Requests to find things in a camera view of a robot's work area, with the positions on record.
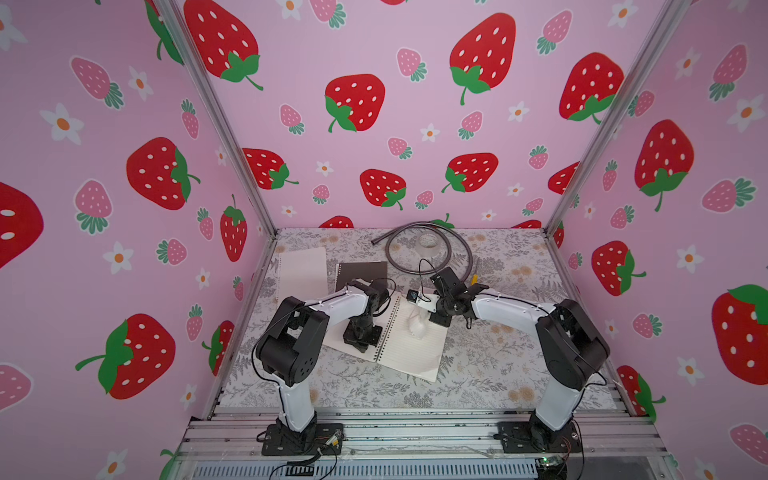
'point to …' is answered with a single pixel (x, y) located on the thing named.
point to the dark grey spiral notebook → (345, 272)
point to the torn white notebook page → (302, 274)
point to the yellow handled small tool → (475, 279)
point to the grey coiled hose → (427, 225)
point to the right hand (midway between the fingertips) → (437, 303)
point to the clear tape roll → (429, 243)
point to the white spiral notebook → (409, 341)
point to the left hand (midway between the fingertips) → (369, 349)
